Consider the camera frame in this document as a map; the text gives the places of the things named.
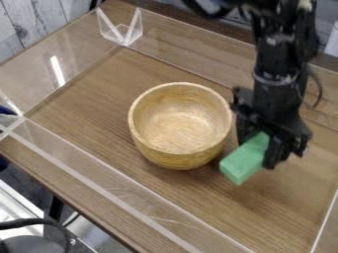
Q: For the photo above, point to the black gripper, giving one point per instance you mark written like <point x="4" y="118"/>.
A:
<point x="268" y="109"/>

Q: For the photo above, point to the green rectangular block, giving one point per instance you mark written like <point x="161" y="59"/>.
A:
<point x="244" y="161"/>

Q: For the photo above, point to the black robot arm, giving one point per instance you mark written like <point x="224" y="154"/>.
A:
<point x="284" y="37"/>

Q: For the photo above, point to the brown wooden bowl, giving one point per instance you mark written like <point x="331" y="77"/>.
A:
<point x="180" y="122"/>

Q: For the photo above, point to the white object at right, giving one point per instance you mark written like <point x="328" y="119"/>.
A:
<point x="331" y="46"/>

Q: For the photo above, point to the black table leg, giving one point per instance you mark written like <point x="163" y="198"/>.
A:
<point x="56" y="209"/>

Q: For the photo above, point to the blue object at edge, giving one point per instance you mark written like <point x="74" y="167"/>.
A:
<point x="5" y="111"/>

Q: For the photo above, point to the clear acrylic enclosure wall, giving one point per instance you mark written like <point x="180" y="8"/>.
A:
<point x="70" y="87"/>

